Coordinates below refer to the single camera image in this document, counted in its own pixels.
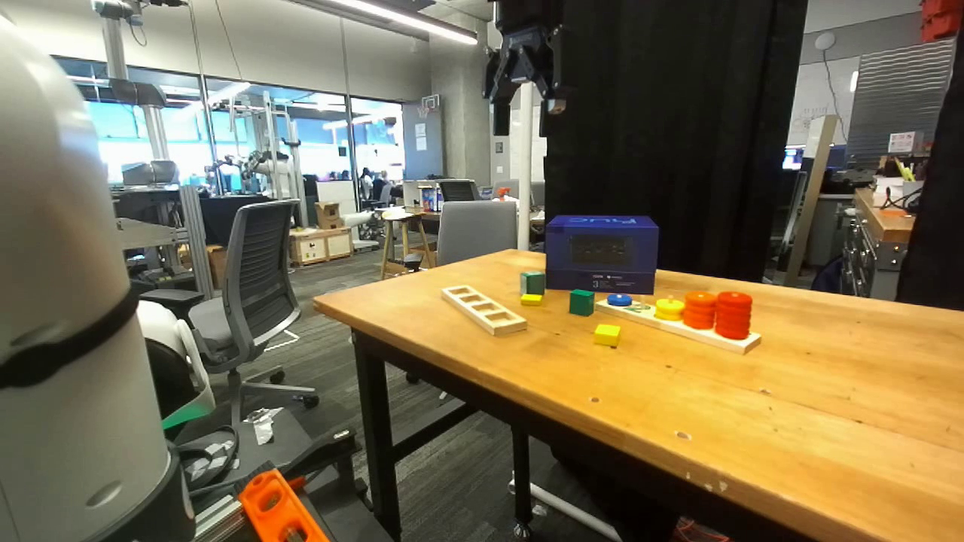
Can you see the yellow cube block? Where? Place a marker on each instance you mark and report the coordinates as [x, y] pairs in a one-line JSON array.
[[607, 336]]

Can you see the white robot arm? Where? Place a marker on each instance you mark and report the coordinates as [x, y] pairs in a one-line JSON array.
[[72, 303]]

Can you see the white wooden compartment tray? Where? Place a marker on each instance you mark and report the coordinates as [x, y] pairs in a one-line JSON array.
[[482, 308]]

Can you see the dark green block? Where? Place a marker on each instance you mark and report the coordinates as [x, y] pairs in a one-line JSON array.
[[535, 282]]

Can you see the flat yellow block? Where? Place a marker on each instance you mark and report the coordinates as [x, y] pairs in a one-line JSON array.
[[531, 299]]

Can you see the green cube block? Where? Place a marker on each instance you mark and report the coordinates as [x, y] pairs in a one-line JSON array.
[[584, 303]]

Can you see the grey upholstered chair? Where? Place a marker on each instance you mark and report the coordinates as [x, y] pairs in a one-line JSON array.
[[476, 230]]

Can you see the blue plastic box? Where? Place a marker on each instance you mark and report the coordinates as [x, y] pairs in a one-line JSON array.
[[604, 254]]

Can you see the low wooden cabinet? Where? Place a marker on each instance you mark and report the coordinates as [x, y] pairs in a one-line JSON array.
[[322, 245]]

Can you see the grey mesh office chair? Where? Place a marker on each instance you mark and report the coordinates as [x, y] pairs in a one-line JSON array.
[[257, 274]]

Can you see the wide black curtain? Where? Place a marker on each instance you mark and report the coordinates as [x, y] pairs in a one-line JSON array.
[[683, 122]]

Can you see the orange plastic tool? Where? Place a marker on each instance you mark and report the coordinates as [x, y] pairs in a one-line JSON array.
[[275, 509]]

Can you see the leaning wooden plank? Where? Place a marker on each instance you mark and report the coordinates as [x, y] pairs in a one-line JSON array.
[[811, 201]]

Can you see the wooden workbench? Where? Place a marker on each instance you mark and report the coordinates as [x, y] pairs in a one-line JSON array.
[[885, 228]]

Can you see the narrow black curtain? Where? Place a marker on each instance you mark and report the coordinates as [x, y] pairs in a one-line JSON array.
[[936, 181]]

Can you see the red cloth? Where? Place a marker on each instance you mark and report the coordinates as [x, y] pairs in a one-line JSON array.
[[940, 17]]

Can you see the black metal table frame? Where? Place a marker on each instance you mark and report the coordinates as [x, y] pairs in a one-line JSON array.
[[368, 424]]

